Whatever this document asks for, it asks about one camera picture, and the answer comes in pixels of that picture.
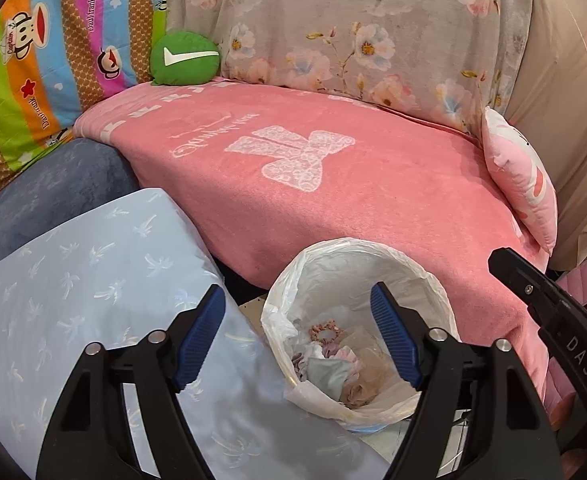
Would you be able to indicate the pink bow print blanket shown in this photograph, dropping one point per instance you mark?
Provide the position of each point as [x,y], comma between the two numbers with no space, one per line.
[373,200]

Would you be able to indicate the beige sheet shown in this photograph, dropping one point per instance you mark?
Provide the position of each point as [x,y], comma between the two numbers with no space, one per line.
[563,85]

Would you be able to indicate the small pink pillow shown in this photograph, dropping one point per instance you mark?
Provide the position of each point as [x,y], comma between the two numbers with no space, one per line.
[523,180]

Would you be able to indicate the grey floral quilt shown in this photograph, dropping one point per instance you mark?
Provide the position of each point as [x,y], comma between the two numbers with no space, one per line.
[348,20]

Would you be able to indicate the pink scrunchie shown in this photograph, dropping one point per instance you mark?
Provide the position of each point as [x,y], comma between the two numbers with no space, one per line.
[326,332]

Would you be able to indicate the light blue knit sock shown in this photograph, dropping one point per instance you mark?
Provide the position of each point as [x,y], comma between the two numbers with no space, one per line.
[331,372]

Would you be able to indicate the pale pink cloth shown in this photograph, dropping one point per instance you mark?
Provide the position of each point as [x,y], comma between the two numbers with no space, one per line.
[347,356]

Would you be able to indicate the green round cushion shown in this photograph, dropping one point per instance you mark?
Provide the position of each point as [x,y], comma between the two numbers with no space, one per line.
[183,57]

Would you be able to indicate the pink quilted garment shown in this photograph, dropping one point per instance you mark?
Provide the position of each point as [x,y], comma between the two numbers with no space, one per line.
[586,280]

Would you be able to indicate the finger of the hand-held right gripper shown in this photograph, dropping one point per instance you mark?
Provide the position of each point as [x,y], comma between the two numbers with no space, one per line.
[563,330]

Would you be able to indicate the striped monkey print pillow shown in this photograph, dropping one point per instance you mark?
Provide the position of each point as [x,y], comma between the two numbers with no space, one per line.
[48,60]

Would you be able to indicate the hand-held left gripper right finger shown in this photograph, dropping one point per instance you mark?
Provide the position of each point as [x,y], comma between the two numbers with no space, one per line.
[393,330]

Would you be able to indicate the round bin with white liner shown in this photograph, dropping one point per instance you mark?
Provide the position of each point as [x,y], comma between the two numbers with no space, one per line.
[343,275]

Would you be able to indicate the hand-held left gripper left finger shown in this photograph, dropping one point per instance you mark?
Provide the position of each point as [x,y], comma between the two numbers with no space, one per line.
[203,335]

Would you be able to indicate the light blue patterned sheet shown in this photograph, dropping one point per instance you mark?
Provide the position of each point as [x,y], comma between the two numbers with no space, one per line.
[73,270]

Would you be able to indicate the blue-grey plush pillow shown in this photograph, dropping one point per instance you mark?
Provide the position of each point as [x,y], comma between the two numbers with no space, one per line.
[48,190]

